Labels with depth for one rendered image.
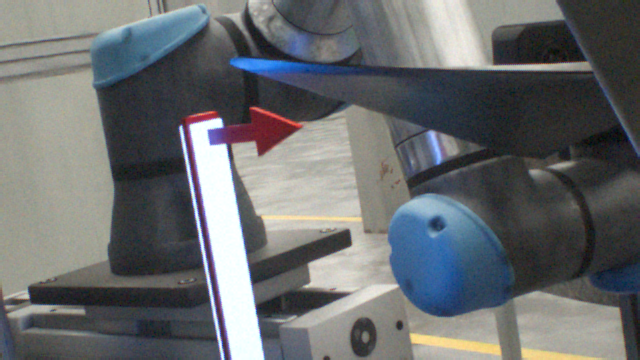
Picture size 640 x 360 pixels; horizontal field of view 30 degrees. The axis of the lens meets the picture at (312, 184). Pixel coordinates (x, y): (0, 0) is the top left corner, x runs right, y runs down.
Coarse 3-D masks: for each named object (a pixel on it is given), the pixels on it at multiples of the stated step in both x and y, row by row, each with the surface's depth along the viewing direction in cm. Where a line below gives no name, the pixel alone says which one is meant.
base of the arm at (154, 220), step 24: (120, 168) 109; (144, 168) 107; (168, 168) 107; (120, 192) 109; (144, 192) 107; (168, 192) 107; (240, 192) 110; (120, 216) 109; (144, 216) 107; (168, 216) 107; (192, 216) 107; (240, 216) 109; (120, 240) 108; (144, 240) 107; (168, 240) 106; (192, 240) 106; (264, 240) 112; (120, 264) 109; (144, 264) 107; (168, 264) 106; (192, 264) 106
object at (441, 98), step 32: (256, 64) 45; (288, 64) 44; (320, 64) 43; (352, 64) 43; (544, 64) 42; (576, 64) 41; (352, 96) 52; (384, 96) 51; (416, 96) 51; (448, 96) 51; (480, 96) 51; (512, 96) 51; (544, 96) 51; (576, 96) 52; (448, 128) 58; (480, 128) 58; (512, 128) 58; (544, 128) 58; (576, 128) 58
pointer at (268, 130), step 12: (252, 108) 57; (252, 120) 57; (264, 120) 57; (276, 120) 56; (288, 120) 56; (216, 132) 59; (228, 132) 58; (240, 132) 58; (252, 132) 57; (264, 132) 57; (276, 132) 56; (288, 132) 56; (216, 144) 59; (264, 144) 57; (276, 144) 57
